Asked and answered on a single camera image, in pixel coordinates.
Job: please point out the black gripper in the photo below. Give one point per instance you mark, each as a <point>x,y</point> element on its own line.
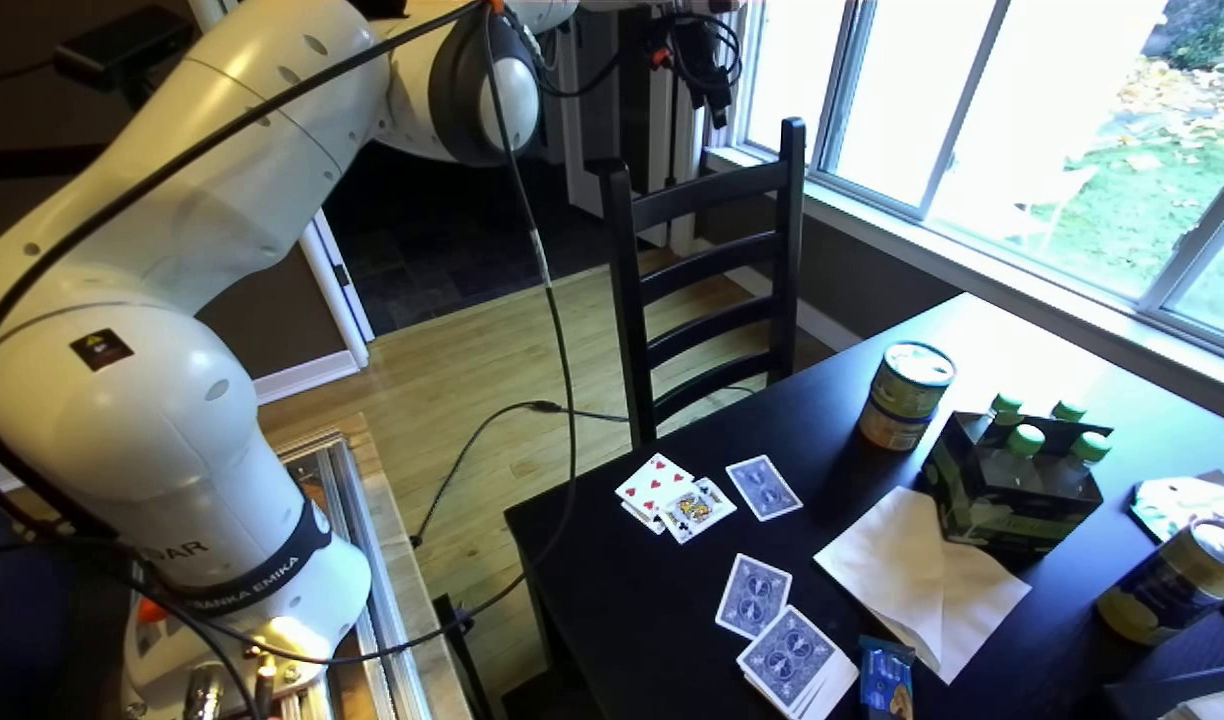
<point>702,60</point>

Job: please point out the dark wooden ladderback chair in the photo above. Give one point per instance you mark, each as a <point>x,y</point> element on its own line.
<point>705,260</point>

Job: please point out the white baseboard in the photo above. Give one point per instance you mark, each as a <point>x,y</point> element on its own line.
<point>825,324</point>

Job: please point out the can with green lid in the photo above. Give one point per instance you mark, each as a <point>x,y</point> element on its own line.
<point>907,392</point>

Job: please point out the face-up hearts playing card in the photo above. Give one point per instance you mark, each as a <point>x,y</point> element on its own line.
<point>644,489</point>

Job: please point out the face-up court playing card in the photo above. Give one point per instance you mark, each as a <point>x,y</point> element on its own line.
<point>696,508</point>

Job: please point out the green bottle pack black carrier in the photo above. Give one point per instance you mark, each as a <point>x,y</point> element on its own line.
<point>1012,484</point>

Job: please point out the tan cardboard piece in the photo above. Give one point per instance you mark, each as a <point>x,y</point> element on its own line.
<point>918,580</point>

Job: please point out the blue-backed playing card stack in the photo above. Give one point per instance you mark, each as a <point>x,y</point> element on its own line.
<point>791,662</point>

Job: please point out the metal framed glass panel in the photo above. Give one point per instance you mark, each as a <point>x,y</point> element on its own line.
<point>357,560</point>

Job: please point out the white flat package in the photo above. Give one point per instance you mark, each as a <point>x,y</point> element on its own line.
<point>1194,505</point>

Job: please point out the yellow labelled can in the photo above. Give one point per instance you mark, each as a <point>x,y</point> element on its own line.
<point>1174,585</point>

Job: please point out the large window with frame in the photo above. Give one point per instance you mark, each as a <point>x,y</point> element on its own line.
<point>1039,134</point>

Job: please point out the white wooden frame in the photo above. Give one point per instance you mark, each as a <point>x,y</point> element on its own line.
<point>333,284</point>

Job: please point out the black camera on stand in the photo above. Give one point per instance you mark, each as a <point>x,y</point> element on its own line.
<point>105,46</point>

